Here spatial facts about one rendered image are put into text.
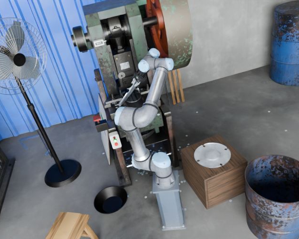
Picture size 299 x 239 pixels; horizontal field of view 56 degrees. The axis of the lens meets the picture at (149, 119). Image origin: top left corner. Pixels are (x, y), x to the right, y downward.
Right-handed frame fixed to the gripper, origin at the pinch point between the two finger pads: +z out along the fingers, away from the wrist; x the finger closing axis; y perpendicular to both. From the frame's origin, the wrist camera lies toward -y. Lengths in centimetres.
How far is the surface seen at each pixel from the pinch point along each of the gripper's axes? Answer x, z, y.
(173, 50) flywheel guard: 8.8, -36.6, -10.1
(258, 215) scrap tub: 119, -7, 39
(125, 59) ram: -18.5, -1.2, -14.9
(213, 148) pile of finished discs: 82, 13, -10
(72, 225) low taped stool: 26, 64, 87
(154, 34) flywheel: -15, -8, -60
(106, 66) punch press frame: -26.0, 4.6, -1.9
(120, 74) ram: -15.1, 9.7, -10.0
